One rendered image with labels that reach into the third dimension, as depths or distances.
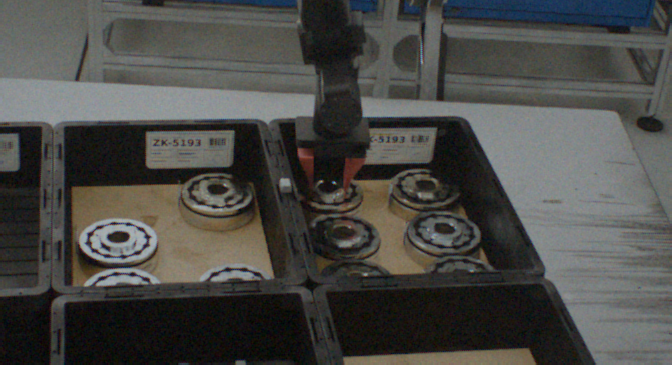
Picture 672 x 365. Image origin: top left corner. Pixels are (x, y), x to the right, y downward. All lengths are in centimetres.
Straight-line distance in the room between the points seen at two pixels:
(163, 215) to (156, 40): 239
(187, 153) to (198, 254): 18
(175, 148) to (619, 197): 80
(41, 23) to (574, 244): 255
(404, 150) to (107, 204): 44
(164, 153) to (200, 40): 235
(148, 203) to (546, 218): 68
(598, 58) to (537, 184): 218
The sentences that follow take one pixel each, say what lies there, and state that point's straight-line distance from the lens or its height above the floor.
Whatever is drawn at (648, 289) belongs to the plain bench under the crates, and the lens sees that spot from 204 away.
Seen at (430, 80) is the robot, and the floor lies 67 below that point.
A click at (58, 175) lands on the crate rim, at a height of 93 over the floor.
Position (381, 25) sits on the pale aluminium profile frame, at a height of 29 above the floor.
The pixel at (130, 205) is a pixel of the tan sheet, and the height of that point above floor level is 83.
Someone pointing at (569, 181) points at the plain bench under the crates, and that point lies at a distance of 226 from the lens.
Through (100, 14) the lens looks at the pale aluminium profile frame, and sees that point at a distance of 370.
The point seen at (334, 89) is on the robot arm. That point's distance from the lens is 164.
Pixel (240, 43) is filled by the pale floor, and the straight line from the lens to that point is 418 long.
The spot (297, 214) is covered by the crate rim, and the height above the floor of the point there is 93.
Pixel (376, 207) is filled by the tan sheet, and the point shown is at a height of 83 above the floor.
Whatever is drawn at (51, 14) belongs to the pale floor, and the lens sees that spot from 434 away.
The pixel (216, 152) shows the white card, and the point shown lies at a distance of 186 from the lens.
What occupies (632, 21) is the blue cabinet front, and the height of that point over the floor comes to 34.
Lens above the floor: 184
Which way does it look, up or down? 32 degrees down
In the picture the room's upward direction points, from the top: 6 degrees clockwise
